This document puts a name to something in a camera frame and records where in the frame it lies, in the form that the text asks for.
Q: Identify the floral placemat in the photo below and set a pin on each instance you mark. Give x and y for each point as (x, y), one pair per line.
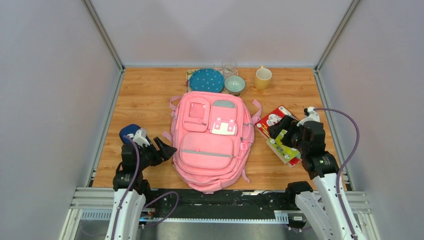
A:
(189, 72)

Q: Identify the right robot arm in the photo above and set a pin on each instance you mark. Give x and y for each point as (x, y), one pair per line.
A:
(334, 220)

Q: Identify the clear drinking glass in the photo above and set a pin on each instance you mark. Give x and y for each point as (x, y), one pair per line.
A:
(229, 68)

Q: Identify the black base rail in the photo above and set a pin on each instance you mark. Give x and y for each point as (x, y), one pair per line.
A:
(222, 205)

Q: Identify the yellow mug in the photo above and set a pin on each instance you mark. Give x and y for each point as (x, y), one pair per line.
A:
(262, 78)

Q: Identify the green comic book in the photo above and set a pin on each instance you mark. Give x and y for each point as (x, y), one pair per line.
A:
(284, 152)

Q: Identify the light green bowl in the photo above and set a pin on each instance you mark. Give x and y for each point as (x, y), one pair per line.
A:
(235, 84)

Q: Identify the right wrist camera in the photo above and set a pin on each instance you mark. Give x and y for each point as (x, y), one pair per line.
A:
(310, 114)

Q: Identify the navy blue pencil case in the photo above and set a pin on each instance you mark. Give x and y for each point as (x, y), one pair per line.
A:
(131, 128)

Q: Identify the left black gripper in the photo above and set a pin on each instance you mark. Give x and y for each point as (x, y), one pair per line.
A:
(165, 152)

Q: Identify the pink student backpack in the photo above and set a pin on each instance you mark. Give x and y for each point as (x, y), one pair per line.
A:
(213, 134)

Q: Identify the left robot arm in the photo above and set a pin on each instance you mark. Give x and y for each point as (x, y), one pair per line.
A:
(131, 190)

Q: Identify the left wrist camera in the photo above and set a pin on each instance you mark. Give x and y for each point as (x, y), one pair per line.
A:
(140, 137)

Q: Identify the blue polka dot plate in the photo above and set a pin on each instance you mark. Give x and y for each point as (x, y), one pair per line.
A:
(206, 80)

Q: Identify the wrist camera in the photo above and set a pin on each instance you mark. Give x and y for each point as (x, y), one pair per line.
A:
(140, 137)
(310, 114)

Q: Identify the red lettered comic book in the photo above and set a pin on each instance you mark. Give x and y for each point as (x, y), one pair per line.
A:
(293, 162)

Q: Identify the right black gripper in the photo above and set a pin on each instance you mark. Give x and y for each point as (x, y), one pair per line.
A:
(284, 123)

